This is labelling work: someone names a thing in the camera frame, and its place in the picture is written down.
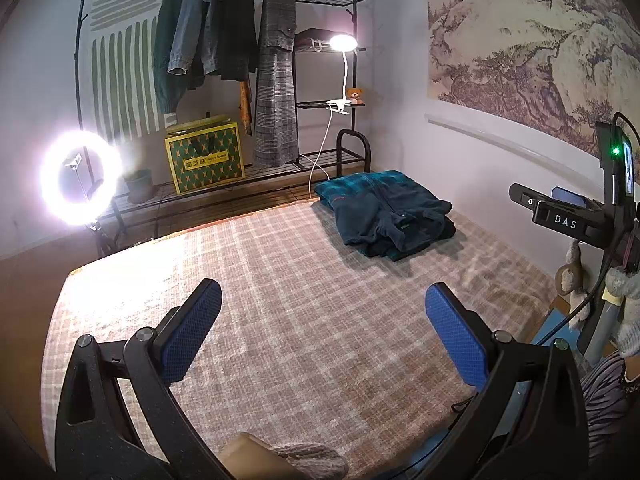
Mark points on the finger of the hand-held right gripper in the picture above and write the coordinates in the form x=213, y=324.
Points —
x=580, y=225
x=525, y=195

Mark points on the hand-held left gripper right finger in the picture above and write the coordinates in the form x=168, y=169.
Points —
x=457, y=332

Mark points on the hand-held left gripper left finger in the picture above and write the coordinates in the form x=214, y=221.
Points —
x=192, y=330

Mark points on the teal plaid fleece jacket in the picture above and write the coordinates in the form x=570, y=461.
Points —
x=385, y=210

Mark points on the person's right forearm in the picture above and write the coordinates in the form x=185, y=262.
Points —
x=631, y=377

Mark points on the person's right hand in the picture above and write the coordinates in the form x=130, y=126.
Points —
x=630, y=305

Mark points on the person's left hand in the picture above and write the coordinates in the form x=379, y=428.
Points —
x=300, y=462

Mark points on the beige plush toy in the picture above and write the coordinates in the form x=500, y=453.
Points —
x=569, y=270

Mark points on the blue flat board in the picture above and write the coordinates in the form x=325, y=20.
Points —
x=552, y=322

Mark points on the dark plant pot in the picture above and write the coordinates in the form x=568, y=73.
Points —
x=139, y=187

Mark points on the person's pleated grey garment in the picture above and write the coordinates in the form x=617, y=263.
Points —
x=605, y=400

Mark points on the yellow green patterned box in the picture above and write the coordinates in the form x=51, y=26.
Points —
x=205, y=160

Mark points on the small brown teddy bear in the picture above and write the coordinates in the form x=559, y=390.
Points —
x=355, y=96

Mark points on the orange scarf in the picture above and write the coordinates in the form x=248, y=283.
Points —
x=246, y=107

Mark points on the white clip desk lamp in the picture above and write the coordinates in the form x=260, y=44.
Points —
x=343, y=42

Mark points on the grey plaid coat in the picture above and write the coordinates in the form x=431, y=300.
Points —
x=275, y=85

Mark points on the dark green hanging jacket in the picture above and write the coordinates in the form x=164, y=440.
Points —
x=167, y=60

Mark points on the blue denim jacket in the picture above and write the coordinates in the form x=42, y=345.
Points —
x=192, y=25

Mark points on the white wall rail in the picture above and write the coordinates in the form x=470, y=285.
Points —
x=500, y=132

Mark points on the landscape wall mural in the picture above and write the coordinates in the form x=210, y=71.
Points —
x=525, y=40

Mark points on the black metal bed frame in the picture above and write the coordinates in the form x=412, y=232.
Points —
x=357, y=145

